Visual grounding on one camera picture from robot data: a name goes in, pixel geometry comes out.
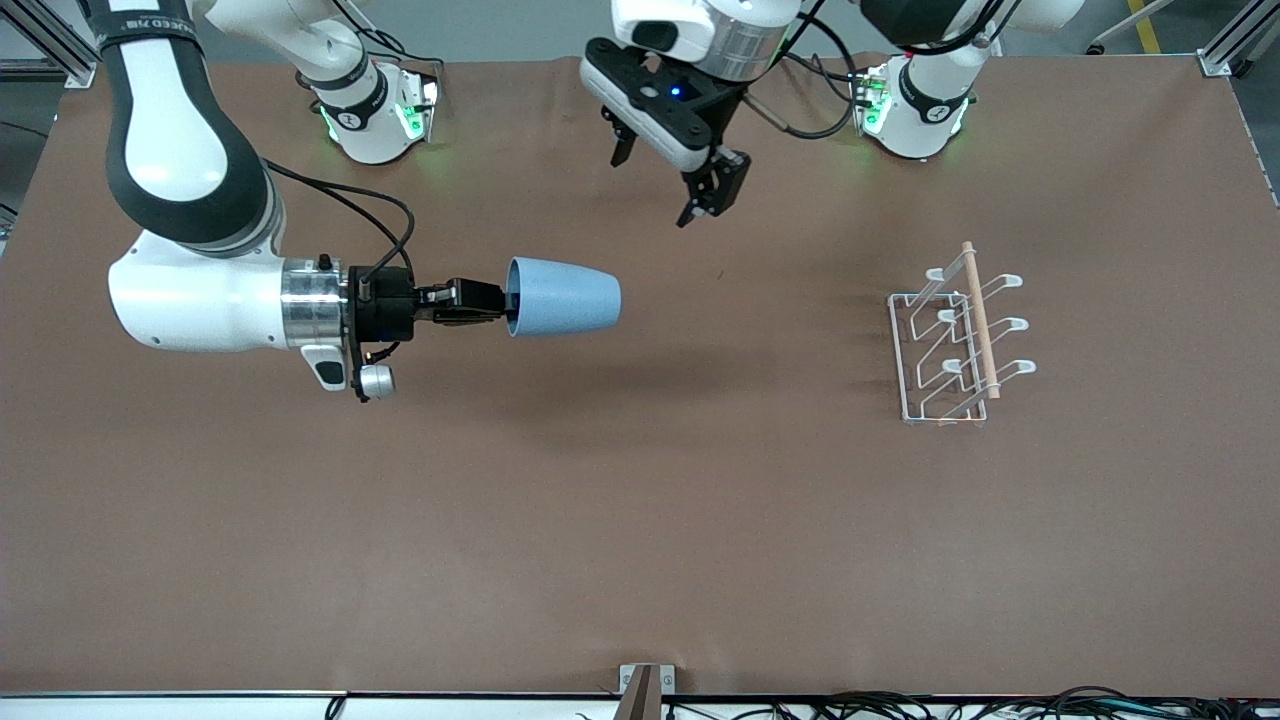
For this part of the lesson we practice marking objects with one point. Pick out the aluminium frame profile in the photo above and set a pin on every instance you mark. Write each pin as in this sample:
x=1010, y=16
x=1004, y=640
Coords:
x=1218, y=62
x=80, y=75

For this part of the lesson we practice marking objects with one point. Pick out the white stand leg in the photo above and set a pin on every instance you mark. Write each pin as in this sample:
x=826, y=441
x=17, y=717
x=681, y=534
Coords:
x=1110, y=38

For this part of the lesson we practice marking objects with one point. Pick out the brown table cover sheet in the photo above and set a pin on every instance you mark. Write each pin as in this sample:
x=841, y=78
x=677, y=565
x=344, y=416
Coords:
x=600, y=500

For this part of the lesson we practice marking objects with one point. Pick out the brown mount post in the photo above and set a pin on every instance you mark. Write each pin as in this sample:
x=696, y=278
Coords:
x=642, y=700

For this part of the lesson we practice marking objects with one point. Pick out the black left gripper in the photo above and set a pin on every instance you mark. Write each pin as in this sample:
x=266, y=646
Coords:
x=716, y=181

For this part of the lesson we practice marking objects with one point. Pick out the grey metal mount bracket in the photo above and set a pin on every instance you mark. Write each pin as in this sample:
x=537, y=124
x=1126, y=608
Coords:
x=668, y=680

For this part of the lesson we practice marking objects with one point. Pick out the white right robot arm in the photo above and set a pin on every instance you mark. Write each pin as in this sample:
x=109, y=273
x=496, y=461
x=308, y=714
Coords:
x=180, y=150

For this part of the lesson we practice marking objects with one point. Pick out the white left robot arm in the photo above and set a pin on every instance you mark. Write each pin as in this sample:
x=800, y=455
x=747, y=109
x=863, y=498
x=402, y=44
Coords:
x=925, y=120

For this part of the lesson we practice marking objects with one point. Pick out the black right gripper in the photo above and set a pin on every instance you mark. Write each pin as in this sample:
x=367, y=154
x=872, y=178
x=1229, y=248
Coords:
x=384, y=305

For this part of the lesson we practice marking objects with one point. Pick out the blue plastic cup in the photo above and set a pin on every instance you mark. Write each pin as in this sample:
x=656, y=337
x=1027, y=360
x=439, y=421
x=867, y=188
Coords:
x=565, y=297

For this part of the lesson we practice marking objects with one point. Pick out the white table edge rail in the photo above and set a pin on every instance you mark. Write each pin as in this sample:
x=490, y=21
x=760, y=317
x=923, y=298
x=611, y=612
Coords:
x=150, y=708

